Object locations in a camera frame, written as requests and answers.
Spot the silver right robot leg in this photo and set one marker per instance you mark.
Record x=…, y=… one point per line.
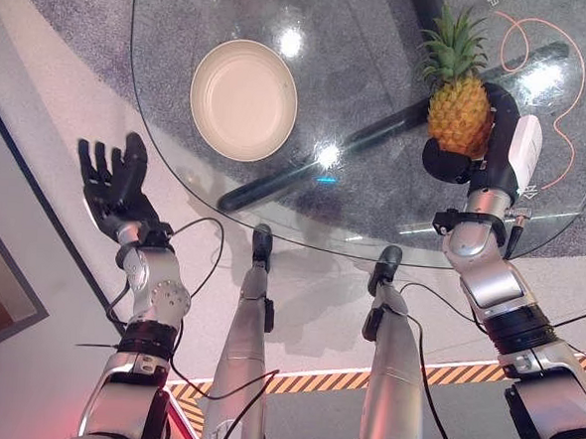
x=388, y=364

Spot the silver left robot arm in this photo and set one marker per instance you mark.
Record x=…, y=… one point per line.
x=139, y=329

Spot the black table leg bar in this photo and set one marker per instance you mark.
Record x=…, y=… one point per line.
x=377, y=140

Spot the yellow pineapple with green crown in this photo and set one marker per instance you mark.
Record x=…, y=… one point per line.
x=457, y=95

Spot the silver robot leg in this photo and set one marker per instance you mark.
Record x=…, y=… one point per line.
x=245, y=346
x=388, y=364

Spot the silver left robot leg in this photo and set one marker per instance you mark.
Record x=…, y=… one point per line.
x=245, y=346

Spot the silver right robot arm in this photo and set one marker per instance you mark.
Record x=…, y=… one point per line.
x=520, y=323

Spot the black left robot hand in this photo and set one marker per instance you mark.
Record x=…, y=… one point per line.
x=121, y=184

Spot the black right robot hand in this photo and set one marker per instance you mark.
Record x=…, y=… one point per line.
x=501, y=152

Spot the yellow black hazard tape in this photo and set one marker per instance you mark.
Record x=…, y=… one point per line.
x=362, y=383

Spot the cream round plate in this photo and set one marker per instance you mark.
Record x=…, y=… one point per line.
x=243, y=101

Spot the round glass table top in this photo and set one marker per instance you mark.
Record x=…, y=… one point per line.
x=358, y=124

